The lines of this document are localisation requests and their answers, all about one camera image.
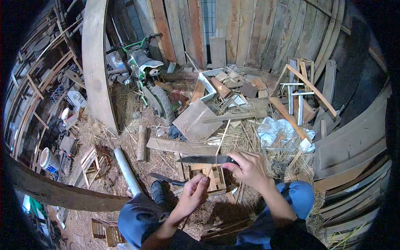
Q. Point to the small wooden slat stool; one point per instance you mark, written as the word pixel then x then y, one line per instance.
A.
pixel 92 161

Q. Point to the thin bamboo strip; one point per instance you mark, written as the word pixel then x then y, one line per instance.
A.
pixel 221 142

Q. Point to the square plywood board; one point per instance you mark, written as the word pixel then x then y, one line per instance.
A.
pixel 195 120

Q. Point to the stack of curved wooden planks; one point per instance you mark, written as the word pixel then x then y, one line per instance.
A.
pixel 353 156

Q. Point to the person's right thumb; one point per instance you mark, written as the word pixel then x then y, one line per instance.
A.
pixel 229 166

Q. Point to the crumpled silver plastic sheet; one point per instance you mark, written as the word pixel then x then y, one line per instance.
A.
pixel 278 131

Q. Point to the person's right hand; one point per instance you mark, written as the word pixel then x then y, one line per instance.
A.
pixel 251 170

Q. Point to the white and wooden frame rack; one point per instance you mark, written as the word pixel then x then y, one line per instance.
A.
pixel 300 93

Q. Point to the white plastic bucket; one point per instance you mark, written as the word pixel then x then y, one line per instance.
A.
pixel 48 159

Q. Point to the green and white motorbike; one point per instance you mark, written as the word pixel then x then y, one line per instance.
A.
pixel 150 78

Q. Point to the person's right fingers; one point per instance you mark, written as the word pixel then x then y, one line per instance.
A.
pixel 247 161

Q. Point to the dark curved wooden beam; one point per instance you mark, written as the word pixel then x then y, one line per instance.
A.
pixel 62 192

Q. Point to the person's left thumb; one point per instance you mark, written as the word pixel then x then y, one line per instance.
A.
pixel 204 182

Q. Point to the long orange wooden plank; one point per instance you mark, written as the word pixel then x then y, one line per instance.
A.
pixel 289 117

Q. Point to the person's left hand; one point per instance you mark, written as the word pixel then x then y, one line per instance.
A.
pixel 192 195

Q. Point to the large curved plywood sheet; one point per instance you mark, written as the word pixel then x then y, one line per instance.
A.
pixel 97 62

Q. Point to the person's left fingers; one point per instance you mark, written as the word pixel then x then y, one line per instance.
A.
pixel 193 184

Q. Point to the person's legs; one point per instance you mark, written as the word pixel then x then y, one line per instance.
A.
pixel 140 218

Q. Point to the rough grey wooden stick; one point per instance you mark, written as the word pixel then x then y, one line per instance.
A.
pixel 231 117

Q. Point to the white rectangular frame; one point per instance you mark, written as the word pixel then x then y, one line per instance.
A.
pixel 207 86

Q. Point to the rack of bent wooden strips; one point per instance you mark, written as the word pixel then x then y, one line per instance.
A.
pixel 34 93

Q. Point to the short round wooden log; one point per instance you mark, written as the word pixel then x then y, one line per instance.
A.
pixel 142 143

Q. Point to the long dark blade knife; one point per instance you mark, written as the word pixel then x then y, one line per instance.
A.
pixel 203 159

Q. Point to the person's body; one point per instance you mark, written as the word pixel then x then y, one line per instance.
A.
pixel 243 237

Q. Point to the small wooden slat crate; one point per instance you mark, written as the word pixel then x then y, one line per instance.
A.
pixel 215 179

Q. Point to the flat grey wooden plank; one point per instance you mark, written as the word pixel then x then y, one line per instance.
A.
pixel 178 146

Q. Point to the white plastic pipe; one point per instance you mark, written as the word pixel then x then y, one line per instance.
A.
pixel 126 170

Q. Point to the low wooden slat crate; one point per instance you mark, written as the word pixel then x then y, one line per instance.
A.
pixel 107 232

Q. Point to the person's right index finger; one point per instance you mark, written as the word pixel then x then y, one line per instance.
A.
pixel 239 154

